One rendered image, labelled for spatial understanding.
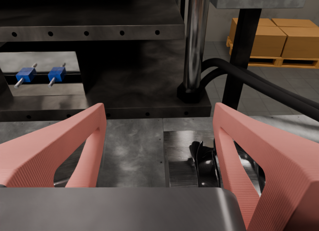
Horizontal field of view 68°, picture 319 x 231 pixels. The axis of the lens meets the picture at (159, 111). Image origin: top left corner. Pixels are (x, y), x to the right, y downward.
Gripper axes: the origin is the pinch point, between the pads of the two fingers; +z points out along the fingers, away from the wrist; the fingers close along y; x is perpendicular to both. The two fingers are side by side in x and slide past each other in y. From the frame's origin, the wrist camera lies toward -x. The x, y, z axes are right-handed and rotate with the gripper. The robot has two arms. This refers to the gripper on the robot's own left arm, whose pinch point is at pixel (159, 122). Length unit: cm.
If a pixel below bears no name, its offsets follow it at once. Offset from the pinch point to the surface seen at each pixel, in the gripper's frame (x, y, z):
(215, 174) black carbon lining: 26.3, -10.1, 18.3
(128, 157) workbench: 39, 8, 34
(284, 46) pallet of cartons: 88, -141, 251
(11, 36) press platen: 17, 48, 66
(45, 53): 22, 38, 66
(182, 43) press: 38, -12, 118
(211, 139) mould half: 32.6, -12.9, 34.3
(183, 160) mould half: 25.4, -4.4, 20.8
